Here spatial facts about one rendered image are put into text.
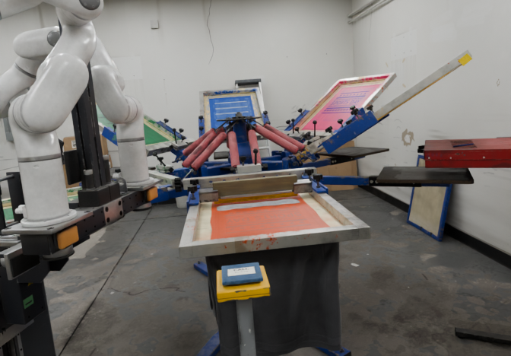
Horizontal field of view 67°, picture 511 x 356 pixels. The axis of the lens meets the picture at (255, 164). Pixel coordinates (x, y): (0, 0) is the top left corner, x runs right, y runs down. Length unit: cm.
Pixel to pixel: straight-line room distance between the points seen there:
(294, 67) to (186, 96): 166
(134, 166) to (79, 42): 50
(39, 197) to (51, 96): 25
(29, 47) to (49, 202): 61
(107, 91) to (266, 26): 480
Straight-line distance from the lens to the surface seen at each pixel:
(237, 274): 100
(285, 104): 593
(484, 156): 209
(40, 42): 147
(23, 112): 98
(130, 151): 141
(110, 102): 134
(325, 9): 623
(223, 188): 172
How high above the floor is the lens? 138
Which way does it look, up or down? 9 degrees down
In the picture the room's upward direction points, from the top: 4 degrees counter-clockwise
